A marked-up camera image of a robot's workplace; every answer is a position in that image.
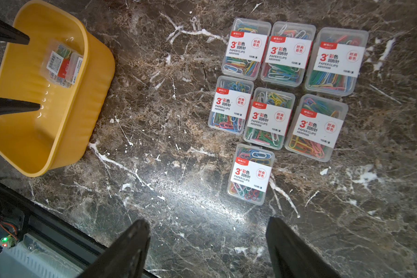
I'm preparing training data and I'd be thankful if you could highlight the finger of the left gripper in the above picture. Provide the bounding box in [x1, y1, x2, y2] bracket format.
[0, 20, 30, 45]
[0, 97, 41, 115]

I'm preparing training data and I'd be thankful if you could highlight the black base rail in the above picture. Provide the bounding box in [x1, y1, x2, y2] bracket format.
[0, 173, 154, 278]

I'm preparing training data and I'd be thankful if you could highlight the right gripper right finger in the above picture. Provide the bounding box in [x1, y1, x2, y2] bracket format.
[266, 217, 340, 278]

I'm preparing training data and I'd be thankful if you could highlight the yellow storage tray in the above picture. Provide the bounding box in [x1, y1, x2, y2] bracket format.
[0, 1, 115, 177]

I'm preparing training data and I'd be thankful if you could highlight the paper clip box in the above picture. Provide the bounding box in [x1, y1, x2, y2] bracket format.
[65, 52, 83, 86]
[208, 75, 254, 135]
[221, 18, 272, 81]
[40, 41, 74, 88]
[284, 94, 349, 162]
[227, 144, 275, 206]
[243, 87, 295, 150]
[260, 21, 316, 88]
[305, 27, 369, 97]

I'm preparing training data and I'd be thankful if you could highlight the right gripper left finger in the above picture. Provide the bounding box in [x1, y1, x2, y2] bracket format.
[79, 219, 151, 278]

